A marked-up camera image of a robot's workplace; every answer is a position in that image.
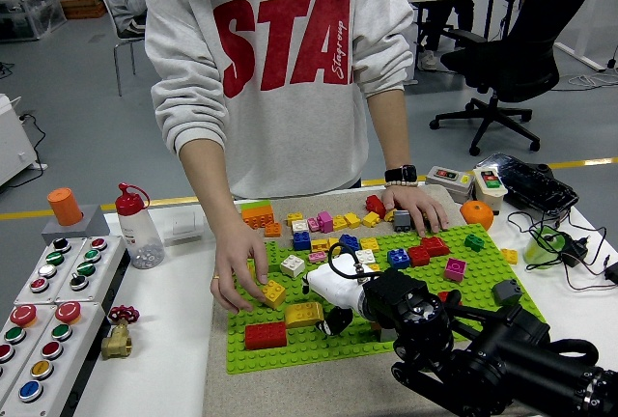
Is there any person's right hand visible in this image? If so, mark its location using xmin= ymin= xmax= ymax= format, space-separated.
xmin=210 ymin=223 xmax=269 ymax=315

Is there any person's left hand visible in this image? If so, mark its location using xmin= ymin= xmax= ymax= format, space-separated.
xmin=380 ymin=184 xmax=450 ymax=238

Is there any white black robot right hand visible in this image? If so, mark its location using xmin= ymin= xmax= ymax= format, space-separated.
xmin=301 ymin=253 xmax=382 ymax=337

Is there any yellow curved brick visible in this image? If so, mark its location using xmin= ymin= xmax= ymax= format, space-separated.
xmin=284 ymin=300 xmax=324 ymax=330

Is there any large yellow square brick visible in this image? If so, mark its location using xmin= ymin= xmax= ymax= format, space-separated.
xmin=260 ymin=279 xmax=287 ymax=311

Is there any green studded baseplate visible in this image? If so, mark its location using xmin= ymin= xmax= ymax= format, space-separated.
xmin=225 ymin=223 xmax=549 ymax=375

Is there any grey button box two green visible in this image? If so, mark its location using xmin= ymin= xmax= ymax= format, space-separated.
xmin=53 ymin=235 xmax=129 ymax=305

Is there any black wristwatch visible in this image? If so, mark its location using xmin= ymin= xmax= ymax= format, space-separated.
xmin=384 ymin=164 xmax=419 ymax=184

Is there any tall green brick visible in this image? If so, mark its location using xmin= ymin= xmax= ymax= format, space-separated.
xmin=264 ymin=241 xmax=282 ymax=273

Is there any long red brick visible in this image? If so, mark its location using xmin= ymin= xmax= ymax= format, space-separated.
xmin=419 ymin=236 xmax=450 ymax=258

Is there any orange brick with green top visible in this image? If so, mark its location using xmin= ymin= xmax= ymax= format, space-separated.
xmin=239 ymin=200 xmax=275 ymax=232

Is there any orange fruit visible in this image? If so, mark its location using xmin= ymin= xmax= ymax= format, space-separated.
xmin=459 ymin=200 xmax=495 ymax=232

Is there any large red brick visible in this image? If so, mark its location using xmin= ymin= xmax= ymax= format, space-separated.
xmin=243 ymin=320 xmax=288 ymax=351

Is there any magenta square brick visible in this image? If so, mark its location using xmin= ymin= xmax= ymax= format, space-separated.
xmin=443 ymin=258 xmax=467 ymax=283

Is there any clear squeeze bottle red cap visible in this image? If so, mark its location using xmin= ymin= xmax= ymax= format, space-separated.
xmin=114 ymin=182 xmax=166 ymax=271

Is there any grey-brown foam mat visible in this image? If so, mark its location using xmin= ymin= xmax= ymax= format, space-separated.
xmin=202 ymin=183 xmax=561 ymax=417

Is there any black handheld controller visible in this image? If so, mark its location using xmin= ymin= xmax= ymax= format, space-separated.
xmin=475 ymin=153 xmax=579 ymax=218

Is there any dark grey sloped brick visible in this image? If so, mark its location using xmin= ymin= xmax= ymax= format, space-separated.
xmin=492 ymin=278 xmax=523 ymax=306

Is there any green plastic cup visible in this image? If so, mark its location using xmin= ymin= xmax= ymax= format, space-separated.
xmin=523 ymin=226 xmax=566 ymax=269

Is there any brass valve red handwheel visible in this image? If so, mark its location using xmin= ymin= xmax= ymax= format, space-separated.
xmin=99 ymin=304 xmax=140 ymax=361

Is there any grey block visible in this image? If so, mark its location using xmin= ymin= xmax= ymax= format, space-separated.
xmin=41 ymin=204 xmax=111 ymax=246

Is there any orange cylinder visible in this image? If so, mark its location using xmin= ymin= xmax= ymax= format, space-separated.
xmin=46 ymin=187 xmax=84 ymax=228

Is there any black office chair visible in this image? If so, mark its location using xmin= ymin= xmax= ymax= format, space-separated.
xmin=428 ymin=0 xmax=604 ymax=157

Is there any grey button box silver button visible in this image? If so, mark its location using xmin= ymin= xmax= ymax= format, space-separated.
xmin=13 ymin=236 xmax=88 ymax=306

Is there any long button box blue button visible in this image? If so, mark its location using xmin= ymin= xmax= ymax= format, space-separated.
xmin=0 ymin=300 xmax=106 ymax=417

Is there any long grey button box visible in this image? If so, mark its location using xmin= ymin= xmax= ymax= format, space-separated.
xmin=0 ymin=304 xmax=55 ymax=402

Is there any white cabinet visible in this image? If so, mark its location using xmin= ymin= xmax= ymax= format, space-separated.
xmin=0 ymin=93 xmax=48 ymax=187

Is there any grey chair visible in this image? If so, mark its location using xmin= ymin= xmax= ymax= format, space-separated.
xmin=98 ymin=0 xmax=147 ymax=98

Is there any wooden crate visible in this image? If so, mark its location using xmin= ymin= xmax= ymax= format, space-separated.
xmin=58 ymin=0 xmax=107 ymax=21

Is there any clear storage box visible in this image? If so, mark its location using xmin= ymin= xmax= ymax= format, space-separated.
xmin=0 ymin=0 xmax=68 ymax=43

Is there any grey switch box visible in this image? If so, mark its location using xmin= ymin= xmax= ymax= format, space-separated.
xmin=424 ymin=164 xmax=475 ymax=205

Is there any white wall switch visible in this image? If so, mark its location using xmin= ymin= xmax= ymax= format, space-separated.
xmin=162 ymin=211 xmax=205 ymax=246

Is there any white switch box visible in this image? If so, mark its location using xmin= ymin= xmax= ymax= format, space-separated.
xmin=471 ymin=166 xmax=509 ymax=215

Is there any black power adapter with cord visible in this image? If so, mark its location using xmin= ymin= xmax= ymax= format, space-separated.
xmin=506 ymin=208 xmax=618 ymax=292

